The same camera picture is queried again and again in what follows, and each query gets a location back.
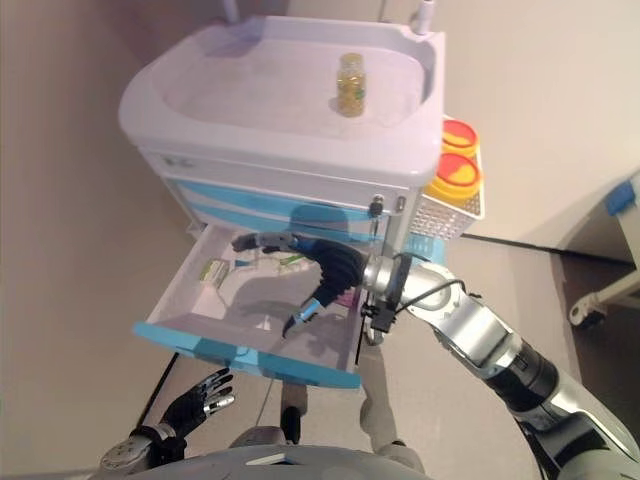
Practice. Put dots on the grey robot torso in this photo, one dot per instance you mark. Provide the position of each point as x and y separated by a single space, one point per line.
280 465

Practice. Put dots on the white medical cart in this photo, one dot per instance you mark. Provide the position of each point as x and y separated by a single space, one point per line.
260 125

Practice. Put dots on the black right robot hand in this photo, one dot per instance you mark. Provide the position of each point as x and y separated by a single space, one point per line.
340 270

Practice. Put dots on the white hospital bed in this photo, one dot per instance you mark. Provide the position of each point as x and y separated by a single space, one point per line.
625 260

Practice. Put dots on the purple white medicine box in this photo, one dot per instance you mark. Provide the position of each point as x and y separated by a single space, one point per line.
347 299

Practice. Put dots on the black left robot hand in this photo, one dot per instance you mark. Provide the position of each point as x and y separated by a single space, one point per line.
192 405

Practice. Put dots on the yellow pill bottle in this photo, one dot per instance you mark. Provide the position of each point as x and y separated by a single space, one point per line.
351 85

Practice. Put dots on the metal IV pole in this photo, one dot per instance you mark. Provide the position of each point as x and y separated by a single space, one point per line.
424 17

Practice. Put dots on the black cart keys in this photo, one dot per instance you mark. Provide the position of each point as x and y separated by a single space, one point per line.
376 205

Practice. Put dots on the silver right robot leg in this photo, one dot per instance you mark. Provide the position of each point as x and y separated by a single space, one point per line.
380 410

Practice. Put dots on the bed caster wheel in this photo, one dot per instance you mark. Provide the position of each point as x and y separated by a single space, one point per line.
585 312

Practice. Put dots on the closed blue front cart drawer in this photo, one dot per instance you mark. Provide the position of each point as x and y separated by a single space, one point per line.
240 192
240 217

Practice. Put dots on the green white tube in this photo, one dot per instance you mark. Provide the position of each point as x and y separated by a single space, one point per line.
290 260

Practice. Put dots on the blue tape piece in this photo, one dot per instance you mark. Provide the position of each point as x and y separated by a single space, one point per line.
620 199

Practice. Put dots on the blue cart drawer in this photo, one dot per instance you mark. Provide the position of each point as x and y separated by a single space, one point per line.
240 192
210 345
240 217

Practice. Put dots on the green white medicine box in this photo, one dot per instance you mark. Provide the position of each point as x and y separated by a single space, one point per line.
214 272

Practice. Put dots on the yellow sharps container red lid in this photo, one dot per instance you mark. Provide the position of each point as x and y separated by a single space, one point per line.
460 135
455 175

